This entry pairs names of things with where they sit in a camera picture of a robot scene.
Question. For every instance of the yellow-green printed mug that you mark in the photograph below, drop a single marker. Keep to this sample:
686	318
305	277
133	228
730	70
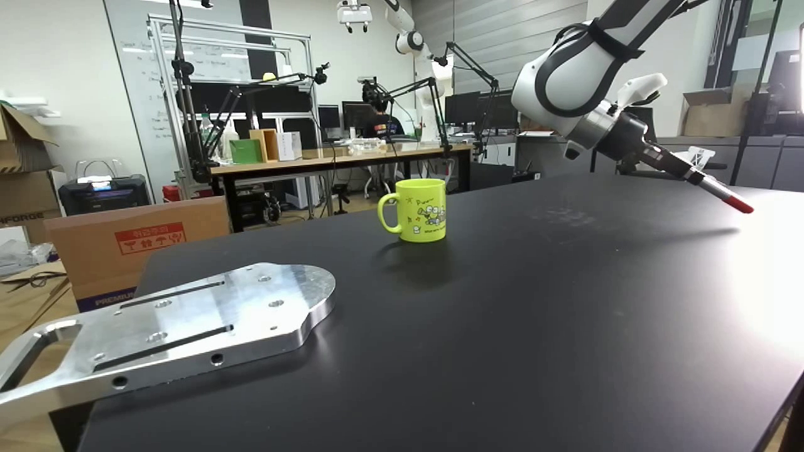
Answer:
417	216

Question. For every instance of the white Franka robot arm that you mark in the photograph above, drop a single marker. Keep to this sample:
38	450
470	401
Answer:
569	76

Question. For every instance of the wide black monitor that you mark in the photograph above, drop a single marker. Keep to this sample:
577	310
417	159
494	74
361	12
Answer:
480	108

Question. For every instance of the white crumpled bag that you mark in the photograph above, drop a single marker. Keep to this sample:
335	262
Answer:
705	153

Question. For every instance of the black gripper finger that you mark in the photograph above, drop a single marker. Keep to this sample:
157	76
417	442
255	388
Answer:
656	169
668	159

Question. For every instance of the thin black slanted pole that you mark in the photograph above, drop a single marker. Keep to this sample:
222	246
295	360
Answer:
756	91

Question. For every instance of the silver metal mounting plate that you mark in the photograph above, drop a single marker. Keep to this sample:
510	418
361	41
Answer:
209	317

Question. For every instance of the white ceiling device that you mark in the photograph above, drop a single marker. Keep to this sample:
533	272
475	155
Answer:
356	16

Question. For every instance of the stacked plain cardboard boxes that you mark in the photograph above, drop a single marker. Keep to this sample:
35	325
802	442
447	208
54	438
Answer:
20	167

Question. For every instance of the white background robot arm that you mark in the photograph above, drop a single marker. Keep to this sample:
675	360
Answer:
410	37

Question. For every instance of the long wooden desk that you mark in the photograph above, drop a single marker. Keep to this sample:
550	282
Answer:
335	155

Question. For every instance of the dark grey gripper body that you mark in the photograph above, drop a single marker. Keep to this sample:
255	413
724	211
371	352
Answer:
611	133

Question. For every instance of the tall black camera stand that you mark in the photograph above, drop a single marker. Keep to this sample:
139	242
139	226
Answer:
187	100

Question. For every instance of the cardboard box with red label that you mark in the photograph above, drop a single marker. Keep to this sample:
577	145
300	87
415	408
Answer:
90	252

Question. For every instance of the tan wooden box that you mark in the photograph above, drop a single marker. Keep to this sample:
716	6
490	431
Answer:
266	143

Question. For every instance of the open cardboard box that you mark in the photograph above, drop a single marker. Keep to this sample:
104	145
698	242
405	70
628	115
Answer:
711	115

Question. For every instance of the low dark cabinet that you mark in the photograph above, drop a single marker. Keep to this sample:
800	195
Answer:
769	164

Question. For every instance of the white box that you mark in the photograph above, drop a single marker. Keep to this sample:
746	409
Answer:
288	145

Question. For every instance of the black equipment case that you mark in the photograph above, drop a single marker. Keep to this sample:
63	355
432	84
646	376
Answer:
102	195

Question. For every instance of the green box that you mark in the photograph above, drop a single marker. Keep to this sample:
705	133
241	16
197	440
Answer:
244	151

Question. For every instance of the flat brown cardboard sheet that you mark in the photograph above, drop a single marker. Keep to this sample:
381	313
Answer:
28	296

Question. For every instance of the small dark monitor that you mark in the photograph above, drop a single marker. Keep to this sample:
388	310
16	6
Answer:
362	118

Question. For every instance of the black marker with red cap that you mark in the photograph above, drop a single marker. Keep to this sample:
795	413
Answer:
730	198

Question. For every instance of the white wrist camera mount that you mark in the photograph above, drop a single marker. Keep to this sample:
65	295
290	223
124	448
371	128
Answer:
643	85

